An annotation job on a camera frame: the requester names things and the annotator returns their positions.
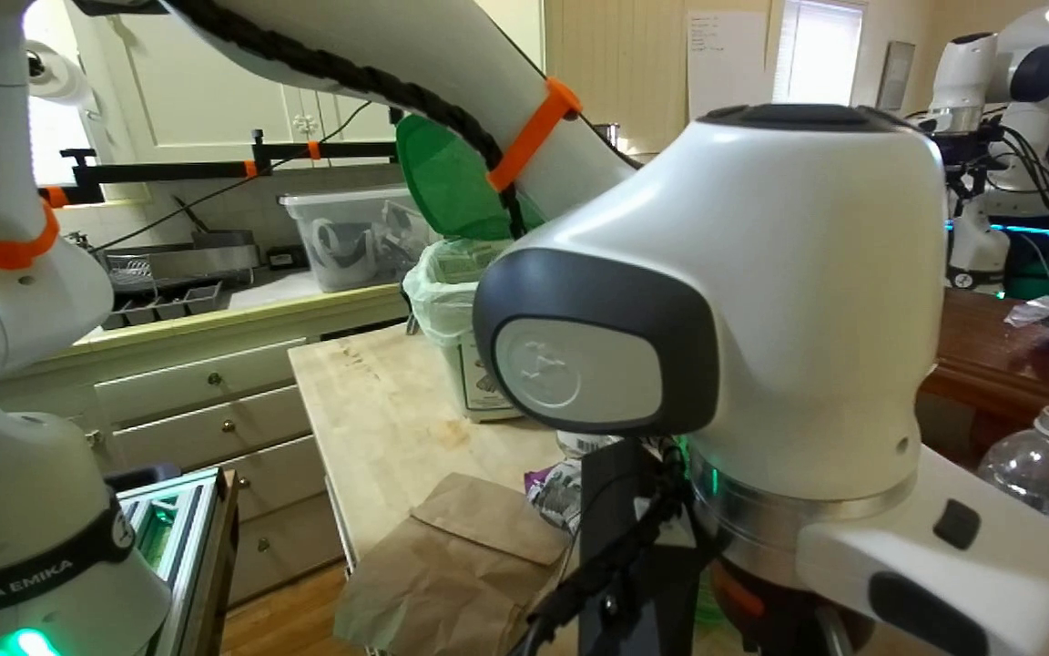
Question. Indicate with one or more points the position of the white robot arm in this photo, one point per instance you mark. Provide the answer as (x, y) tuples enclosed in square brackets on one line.
[(771, 286)]

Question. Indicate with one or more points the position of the green compost bin lid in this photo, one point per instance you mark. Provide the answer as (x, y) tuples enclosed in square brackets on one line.
[(450, 184)]

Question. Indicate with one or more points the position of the white compost bin with liner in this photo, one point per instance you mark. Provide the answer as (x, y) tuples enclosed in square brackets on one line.
[(444, 302)]

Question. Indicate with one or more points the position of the blue plastic wrapped packet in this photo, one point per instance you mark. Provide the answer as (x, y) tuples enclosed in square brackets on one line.
[(559, 493)]

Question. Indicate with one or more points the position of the clear plastic storage bin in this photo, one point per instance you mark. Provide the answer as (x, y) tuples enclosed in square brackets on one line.
[(360, 238)]

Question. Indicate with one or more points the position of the brown paper bag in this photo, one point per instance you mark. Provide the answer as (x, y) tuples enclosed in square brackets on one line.
[(458, 579)]

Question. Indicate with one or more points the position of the white kitchen cabinet drawers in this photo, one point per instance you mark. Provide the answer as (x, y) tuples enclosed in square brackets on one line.
[(217, 393)]

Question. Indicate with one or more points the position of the paper towel roll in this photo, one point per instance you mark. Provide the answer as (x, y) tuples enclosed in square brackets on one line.
[(56, 80)]

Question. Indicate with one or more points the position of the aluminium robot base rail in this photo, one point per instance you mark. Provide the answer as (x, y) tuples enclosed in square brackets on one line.
[(189, 534)]

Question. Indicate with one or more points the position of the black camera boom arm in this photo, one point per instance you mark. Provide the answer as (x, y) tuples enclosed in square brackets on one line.
[(263, 160)]

